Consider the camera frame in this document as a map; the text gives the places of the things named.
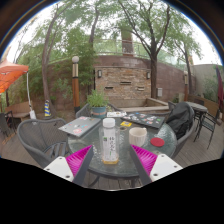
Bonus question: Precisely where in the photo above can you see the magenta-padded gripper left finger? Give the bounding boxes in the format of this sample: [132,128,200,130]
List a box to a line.
[43,144,95,187]

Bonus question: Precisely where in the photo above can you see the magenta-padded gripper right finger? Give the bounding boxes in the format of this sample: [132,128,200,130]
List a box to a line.
[128,143,184,186]

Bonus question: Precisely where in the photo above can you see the clear white-capped drink bottle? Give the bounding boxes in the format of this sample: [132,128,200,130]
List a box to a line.
[98,117,120,165]

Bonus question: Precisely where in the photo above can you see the white cup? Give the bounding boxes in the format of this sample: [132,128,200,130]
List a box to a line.
[128,126,148,148]

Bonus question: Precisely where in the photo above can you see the silver laptop with stickers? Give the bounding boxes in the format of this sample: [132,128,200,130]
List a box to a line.
[58,115,102,138]

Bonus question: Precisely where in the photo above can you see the black laptop with stickers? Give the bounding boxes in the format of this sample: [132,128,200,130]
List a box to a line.
[120,112,166,130]

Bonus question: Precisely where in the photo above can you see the yellow card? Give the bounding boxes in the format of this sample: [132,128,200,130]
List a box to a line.
[119,120,133,128]

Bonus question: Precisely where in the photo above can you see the black jacket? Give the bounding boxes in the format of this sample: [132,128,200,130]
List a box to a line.
[165,101,195,140]

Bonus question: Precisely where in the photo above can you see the white booklet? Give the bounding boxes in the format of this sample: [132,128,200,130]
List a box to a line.
[106,111,128,118]

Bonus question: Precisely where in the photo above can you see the blue and yellow striped bollard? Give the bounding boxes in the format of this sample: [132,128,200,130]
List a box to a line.
[44,99,53,118]

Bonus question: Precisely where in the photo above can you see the green plant in blue pot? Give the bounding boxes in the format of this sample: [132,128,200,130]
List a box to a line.
[86,89,109,119]

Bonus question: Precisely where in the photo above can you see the black metal chair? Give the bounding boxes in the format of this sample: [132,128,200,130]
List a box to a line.
[0,111,16,138]
[194,111,219,150]

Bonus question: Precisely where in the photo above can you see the round dark patio table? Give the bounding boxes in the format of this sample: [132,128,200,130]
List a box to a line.
[187,100,209,123]

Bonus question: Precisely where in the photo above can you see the wooden bench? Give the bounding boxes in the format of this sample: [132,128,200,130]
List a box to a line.
[4,100,33,120]

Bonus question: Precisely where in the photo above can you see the orange parasol with white pole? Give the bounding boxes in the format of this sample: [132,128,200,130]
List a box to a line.
[0,59,37,120]

